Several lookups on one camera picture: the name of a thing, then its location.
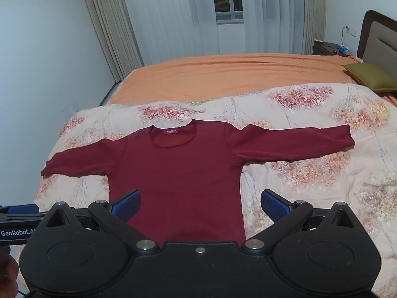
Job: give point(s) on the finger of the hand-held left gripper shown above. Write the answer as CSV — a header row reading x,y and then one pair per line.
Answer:
x,y
23,208

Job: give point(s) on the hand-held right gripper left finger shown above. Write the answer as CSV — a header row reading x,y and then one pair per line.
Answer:
x,y
127,205

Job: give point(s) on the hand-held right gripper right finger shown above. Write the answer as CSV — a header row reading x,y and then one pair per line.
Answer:
x,y
273,205

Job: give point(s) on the dark red long-sleeve shirt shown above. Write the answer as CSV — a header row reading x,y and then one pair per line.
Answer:
x,y
186,177

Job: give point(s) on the person's left hand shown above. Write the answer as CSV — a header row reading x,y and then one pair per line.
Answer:
x,y
6,273

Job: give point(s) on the floral beige quilt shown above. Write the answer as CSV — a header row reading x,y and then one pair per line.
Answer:
x,y
325,192

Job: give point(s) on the orange bed sheet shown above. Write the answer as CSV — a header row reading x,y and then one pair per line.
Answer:
x,y
232,74

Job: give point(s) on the olive green pillow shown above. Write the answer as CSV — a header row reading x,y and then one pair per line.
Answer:
x,y
369,76

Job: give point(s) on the dark wooden nightstand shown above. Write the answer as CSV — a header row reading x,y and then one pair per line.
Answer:
x,y
324,49

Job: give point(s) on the small blue item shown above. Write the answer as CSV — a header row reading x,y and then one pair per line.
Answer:
x,y
343,49

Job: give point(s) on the white sheer curtain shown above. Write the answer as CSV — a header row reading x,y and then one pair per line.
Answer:
x,y
173,15
273,12

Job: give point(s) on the brown padded headboard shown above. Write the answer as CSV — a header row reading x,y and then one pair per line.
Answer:
x,y
381,43

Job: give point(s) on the white wall socket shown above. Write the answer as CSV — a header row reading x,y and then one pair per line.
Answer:
x,y
352,31

